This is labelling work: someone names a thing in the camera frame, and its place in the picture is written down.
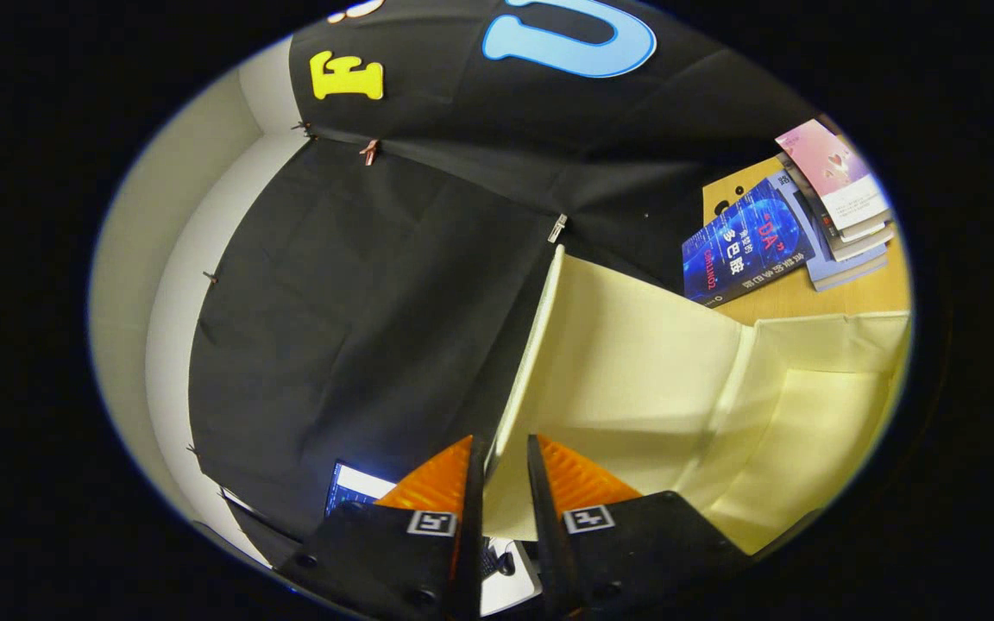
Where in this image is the black backdrop cloth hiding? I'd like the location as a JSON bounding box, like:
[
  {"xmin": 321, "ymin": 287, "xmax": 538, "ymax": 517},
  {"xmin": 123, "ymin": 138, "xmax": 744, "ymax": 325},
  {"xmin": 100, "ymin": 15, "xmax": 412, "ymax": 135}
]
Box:
[{"xmin": 188, "ymin": 0, "xmax": 826, "ymax": 561}]

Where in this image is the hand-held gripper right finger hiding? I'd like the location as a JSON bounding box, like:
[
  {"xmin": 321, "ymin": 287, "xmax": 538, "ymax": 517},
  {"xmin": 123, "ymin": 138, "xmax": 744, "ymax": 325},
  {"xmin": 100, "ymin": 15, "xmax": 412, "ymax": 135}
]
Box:
[{"xmin": 527, "ymin": 433, "xmax": 755, "ymax": 621}]

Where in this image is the pale blue book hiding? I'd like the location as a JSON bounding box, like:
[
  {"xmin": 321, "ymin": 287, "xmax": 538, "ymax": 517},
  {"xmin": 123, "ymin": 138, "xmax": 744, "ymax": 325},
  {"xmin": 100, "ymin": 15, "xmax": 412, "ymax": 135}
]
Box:
[{"xmin": 773, "ymin": 168, "xmax": 889, "ymax": 292}]

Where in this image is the white paperback book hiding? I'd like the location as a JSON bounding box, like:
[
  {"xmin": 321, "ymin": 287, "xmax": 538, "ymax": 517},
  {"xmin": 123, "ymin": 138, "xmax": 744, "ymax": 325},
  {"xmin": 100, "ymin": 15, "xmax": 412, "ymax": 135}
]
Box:
[
  {"xmin": 838, "ymin": 211, "xmax": 895, "ymax": 244},
  {"xmin": 795, "ymin": 172, "xmax": 896, "ymax": 263}
]

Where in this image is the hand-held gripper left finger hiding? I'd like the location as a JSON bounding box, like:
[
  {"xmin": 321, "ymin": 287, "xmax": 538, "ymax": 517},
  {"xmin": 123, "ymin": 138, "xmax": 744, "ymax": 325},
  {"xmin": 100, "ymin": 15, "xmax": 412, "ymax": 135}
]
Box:
[{"xmin": 277, "ymin": 435, "xmax": 489, "ymax": 621}]

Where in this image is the dark blue book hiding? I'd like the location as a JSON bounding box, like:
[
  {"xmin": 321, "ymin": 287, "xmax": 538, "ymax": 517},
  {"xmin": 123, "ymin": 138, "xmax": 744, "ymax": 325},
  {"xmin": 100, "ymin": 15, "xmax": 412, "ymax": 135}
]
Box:
[{"xmin": 683, "ymin": 177, "xmax": 819, "ymax": 309}]

